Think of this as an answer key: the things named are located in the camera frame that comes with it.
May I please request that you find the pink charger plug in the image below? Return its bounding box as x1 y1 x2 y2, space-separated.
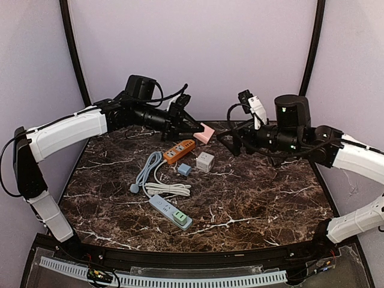
193 122 215 144

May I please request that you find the light blue power cable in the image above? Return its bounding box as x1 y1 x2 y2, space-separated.
130 151 164 194

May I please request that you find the light blue power strip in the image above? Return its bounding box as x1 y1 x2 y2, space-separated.
149 195 193 231

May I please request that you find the green charger plug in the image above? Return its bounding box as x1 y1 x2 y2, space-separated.
172 210 192 226

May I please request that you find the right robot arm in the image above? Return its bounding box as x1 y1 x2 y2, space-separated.
217 90 383 184

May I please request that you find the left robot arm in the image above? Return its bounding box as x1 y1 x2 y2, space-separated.
8 75 205 243

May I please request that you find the light blue charger plug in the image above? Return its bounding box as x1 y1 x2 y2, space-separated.
178 163 192 176

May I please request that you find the orange power strip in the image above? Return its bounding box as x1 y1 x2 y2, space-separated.
163 139 196 164

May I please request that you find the white cube socket adapter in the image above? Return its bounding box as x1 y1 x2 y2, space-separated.
196 152 215 172

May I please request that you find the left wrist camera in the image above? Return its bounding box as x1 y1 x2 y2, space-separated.
173 93 191 109

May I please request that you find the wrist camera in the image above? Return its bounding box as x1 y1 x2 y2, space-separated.
173 93 191 109
238 89 268 130

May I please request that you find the black sleeved camera cable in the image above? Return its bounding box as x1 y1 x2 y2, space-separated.
226 101 250 133

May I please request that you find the black sleeved left cable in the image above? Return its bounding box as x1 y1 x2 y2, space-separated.
140 82 190 106

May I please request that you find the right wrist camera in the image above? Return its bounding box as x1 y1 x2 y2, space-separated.
238 89 268 130

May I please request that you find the white power strip cable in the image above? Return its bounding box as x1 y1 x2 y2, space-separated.
143 160 192 199

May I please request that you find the black right corner post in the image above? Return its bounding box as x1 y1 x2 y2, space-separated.
299 0 326 97

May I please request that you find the black corner post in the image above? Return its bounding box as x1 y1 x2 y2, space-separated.
299 0 326 97
59 0 91 106

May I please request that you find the black front frame rail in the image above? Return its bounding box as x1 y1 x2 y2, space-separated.
64 241 319 270

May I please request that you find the black left corner post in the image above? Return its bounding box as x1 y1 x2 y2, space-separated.
59 0 91 106

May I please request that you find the white slotted cable duct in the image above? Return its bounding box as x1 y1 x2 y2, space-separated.
39 256 287 287

